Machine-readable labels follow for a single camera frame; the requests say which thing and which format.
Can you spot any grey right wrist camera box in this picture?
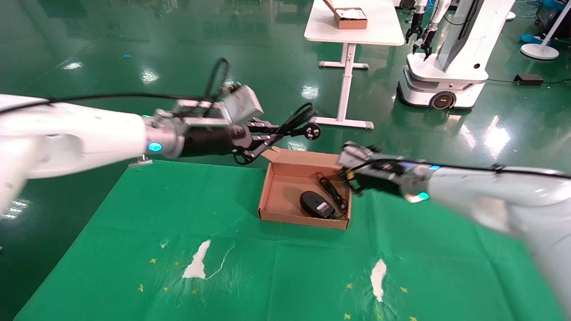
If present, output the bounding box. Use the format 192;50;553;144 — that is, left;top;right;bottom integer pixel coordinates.
337;142;381;169

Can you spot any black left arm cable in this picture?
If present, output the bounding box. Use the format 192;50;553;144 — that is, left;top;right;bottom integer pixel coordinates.
0;57;232;114

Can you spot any white floor stand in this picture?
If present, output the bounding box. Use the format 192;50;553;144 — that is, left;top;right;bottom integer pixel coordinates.
521;0;571;60

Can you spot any cardboard box with raised lid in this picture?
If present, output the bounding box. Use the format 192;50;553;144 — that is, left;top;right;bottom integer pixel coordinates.
323;0;368;30

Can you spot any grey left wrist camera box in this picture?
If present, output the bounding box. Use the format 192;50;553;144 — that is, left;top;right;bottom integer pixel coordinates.
172;84;265;128

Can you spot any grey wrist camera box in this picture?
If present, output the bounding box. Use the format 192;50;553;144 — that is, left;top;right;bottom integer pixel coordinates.
172;84;265;128
337;142;381;169

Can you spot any black power cable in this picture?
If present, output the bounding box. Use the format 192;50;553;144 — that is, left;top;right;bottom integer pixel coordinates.
277;103;322;141

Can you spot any green table cloth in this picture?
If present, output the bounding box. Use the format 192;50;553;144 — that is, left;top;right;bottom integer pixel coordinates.
13;160;567;321

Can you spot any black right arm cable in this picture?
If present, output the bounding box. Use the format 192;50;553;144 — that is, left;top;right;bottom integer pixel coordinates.
348;158;571;180

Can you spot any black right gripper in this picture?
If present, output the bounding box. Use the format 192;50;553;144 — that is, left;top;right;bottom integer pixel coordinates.
341;160;407;198

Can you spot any white wheeled background robot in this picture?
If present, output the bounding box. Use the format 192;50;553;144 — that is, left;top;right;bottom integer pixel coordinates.
396;0;517;110

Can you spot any white background table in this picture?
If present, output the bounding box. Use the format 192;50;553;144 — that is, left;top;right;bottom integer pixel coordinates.
304;0;405;130

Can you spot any open brown cardboard box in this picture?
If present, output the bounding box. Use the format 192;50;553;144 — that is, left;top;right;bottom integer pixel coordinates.
258;146;353;231

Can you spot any black power adapter with cord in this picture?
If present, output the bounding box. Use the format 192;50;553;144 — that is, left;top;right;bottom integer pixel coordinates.
300;172;349;220

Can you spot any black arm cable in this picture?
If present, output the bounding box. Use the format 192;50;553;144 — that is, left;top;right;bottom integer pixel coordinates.
348;158;571;180
0;57;232;114

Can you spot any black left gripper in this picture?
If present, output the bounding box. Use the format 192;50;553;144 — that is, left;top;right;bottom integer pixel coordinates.
181;118;286;165

